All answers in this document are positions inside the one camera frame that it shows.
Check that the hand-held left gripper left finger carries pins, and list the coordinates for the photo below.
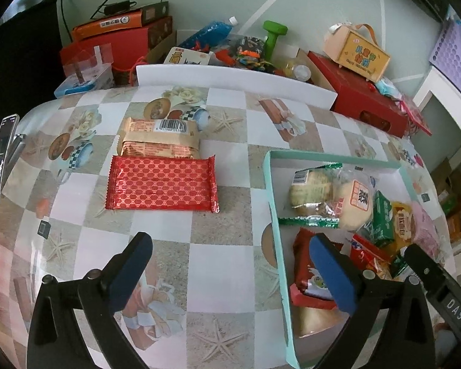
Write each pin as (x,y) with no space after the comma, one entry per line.
(132,269)

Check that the blue plastic bottle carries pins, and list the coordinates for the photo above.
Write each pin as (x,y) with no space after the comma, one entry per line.
(209,32)

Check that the black power adapter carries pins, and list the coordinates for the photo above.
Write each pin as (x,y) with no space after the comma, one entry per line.
(117,7)

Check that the teal shallow cardboard box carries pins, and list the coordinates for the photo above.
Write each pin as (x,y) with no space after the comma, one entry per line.
(280,192)

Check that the green dumbbell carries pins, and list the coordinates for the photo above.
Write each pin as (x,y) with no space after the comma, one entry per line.
(272,40)

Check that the red patterned flat box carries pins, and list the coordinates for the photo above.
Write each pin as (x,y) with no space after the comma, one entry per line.
(415,117)

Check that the red patterned snack packet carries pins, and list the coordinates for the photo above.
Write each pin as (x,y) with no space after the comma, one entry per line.
(161,184)

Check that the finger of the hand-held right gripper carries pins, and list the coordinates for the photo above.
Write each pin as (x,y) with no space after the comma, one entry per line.
(424,267)

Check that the smartphone on holder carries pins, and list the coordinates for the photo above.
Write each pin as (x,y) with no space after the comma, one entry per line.
(2,153)

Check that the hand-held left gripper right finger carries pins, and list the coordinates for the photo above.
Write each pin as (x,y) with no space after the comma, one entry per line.
(332,276)

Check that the clear green-edged cracker packet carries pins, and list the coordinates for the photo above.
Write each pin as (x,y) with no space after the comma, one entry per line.
(311,192)

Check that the beige biscuit packet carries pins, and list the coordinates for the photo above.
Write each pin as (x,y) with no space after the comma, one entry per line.
(157,146)

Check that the pile of small colourful toys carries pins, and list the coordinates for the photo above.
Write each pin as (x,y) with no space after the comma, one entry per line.
(246,53)

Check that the clear-wrapped round bun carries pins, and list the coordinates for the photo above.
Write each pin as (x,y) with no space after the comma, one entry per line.
(353,207)

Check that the orange flat box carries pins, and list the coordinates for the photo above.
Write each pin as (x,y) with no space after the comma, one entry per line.
(107,25)

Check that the yellow clear snack packet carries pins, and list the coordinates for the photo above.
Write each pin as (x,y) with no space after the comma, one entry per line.
(401,223)

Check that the red and white snack packet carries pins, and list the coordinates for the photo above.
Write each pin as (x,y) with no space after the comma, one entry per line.
(368,257)

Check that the green and white snack packet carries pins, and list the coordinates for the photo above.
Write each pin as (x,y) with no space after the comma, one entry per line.
(399,263)

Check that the pink snack packet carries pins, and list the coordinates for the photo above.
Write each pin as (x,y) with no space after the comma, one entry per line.
(426,226)

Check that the light blue tissue pack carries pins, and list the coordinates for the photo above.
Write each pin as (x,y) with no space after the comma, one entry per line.
(388,87)

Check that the white shelf unit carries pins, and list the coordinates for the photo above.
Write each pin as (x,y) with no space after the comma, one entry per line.
(432,88)

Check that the small jar with white lid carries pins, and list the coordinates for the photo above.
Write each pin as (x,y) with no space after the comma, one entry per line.
(299,71)

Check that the dark brown box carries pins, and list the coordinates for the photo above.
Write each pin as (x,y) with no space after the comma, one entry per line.
(159,27)

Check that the purple perforated basket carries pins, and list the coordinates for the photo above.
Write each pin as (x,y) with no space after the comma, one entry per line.
(455,53)

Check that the clear plastic box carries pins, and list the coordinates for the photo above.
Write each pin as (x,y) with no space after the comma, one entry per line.
(86,63)

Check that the brown cardboard box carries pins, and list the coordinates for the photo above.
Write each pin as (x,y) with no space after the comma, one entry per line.
(445,176)

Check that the golden yellow snack packet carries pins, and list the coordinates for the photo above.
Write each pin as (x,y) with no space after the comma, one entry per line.
(319,321)

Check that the black cabinet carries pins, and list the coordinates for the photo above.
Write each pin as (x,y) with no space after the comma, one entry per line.
(23,46)

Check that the large red flat box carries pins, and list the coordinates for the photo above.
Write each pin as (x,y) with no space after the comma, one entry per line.
(126,50)

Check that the red gift box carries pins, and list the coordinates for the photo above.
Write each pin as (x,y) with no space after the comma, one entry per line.
(349,96)

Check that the open cardboard box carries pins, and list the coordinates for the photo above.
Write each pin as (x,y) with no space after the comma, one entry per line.
(295,50)

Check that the white and yellow card box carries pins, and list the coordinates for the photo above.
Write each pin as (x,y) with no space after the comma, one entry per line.
(186,57)

